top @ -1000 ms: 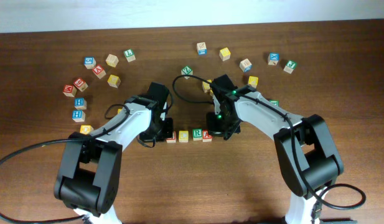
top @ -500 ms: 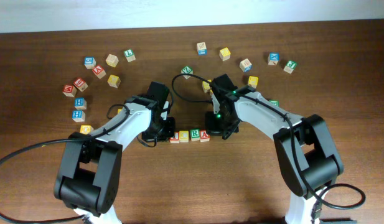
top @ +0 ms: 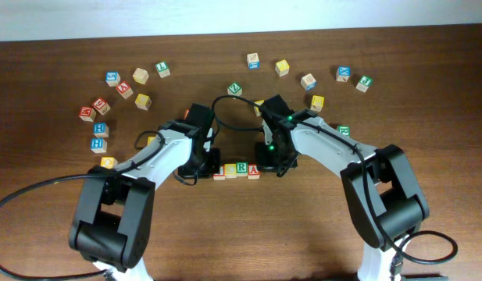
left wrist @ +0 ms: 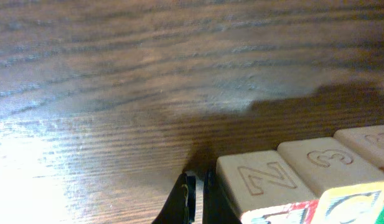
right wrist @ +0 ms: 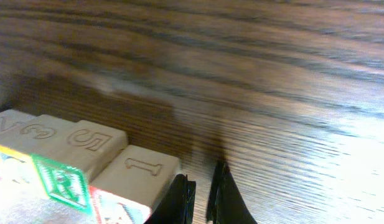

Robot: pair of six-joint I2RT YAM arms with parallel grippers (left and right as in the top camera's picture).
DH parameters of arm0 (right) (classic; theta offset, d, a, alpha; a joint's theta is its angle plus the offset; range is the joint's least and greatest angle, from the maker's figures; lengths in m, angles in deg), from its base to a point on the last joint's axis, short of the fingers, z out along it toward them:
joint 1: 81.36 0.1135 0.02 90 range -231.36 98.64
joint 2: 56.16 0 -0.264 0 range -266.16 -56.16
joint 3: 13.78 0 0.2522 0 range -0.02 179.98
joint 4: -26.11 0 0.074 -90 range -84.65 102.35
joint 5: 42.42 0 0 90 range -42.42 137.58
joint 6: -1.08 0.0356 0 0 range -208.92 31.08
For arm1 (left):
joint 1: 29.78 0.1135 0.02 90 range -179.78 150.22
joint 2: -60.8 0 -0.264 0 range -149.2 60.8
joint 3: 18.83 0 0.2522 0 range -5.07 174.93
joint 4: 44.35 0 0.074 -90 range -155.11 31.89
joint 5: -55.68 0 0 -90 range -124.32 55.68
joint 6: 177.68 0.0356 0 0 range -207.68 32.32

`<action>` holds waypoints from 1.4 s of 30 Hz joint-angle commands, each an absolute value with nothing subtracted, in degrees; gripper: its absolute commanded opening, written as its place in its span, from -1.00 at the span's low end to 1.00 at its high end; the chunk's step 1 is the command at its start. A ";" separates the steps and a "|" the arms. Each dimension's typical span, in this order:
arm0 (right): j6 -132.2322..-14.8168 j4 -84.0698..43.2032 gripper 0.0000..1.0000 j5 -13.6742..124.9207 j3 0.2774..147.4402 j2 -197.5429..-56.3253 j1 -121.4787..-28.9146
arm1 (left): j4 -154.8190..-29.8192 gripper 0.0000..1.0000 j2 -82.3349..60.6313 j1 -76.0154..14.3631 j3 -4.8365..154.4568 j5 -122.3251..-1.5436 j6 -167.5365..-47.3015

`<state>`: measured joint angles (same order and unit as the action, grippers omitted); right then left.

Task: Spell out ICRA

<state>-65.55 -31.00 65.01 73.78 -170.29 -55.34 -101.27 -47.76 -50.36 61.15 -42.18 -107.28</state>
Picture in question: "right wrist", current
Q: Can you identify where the red A letter block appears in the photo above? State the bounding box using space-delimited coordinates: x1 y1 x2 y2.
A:
89 145 180 223

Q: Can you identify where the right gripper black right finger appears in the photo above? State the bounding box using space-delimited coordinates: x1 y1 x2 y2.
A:
205 161 257 224

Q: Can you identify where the green R letter block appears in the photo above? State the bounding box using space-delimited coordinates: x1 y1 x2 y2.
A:
31 119 129 215

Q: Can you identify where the yellow C letter block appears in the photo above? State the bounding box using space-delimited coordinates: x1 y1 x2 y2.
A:
0 114 74 187

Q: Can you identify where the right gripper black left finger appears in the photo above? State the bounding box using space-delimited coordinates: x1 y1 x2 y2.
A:
144 174 196 224

